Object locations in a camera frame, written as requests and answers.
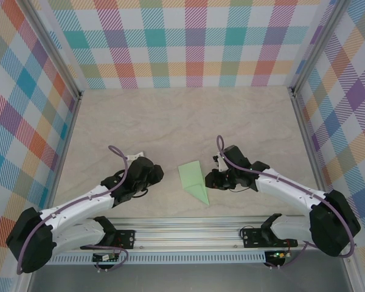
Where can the aluminium frame post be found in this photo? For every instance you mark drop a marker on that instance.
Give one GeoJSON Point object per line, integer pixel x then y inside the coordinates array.
{"type": "Point", "coordinates": [351, 273]}
{"type": "Point", "coordinates": [53, 45]}
{"type": "Point", "coordinates": [24, 283]}
{"type": "Point", "coordinates": [316, 45]}

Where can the circuit board with lit LED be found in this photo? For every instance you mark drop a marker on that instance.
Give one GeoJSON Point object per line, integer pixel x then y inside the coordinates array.
{"type": "Point", "coordinates": [278, 255]}

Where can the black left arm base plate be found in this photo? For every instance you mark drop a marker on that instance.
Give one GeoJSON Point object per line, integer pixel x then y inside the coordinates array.
{"type": "Point", "coordinates": [127, 240]}

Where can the narrow aluminium rail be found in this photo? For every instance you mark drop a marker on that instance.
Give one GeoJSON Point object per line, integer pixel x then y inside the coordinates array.
{"type": "Point", "coordinates": [185, 222]}

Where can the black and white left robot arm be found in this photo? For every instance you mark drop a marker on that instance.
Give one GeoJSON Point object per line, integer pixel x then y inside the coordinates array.
{"type": "Point", "coordinates": [79, 207]}

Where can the grey metal panel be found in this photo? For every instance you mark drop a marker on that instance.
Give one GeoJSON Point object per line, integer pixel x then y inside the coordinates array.
{"type": "Point", "coordinates": [185, 278]}

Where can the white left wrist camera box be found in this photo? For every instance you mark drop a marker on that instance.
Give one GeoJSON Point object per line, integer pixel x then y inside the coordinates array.
{"type": "Point", "coordinates": [135, 156]}

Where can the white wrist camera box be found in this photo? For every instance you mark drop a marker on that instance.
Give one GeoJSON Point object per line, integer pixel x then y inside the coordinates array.
{"type": "Point", "coordinates": [135, 156]}
{"type": "Point", "coordinates": [219, 162]}

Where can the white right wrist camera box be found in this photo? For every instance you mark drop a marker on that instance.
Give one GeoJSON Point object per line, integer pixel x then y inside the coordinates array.
{"type": "Point", "coordinates": [219, 162]}

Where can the light green paper sheet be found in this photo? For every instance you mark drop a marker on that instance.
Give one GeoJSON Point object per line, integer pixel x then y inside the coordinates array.
{"type": "Point", "coordinates": [191, 179]}

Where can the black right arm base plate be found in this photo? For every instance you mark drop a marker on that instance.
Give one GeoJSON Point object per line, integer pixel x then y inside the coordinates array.
{"type": "Point", "coordinates": [252, 238]}

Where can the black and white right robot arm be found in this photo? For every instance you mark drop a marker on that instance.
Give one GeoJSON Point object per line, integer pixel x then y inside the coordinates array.
{"type": "Point", "coordinates": [292, 191]}

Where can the slim aluminium frame bar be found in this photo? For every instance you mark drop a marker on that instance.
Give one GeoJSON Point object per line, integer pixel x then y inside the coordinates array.
{"type": "Point", "coordinates": [64, 152]}
{"type": "Point", "coordinates": [310, 152]}

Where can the wide aluminium rail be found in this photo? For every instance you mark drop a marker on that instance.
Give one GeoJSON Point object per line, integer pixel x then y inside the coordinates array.
{"type": "Point", "coordinates": [185, 240]}

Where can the black circuit board white label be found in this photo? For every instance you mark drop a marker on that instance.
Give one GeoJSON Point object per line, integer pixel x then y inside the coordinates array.
{"type": "Point", "coordinates": [105, 258]}

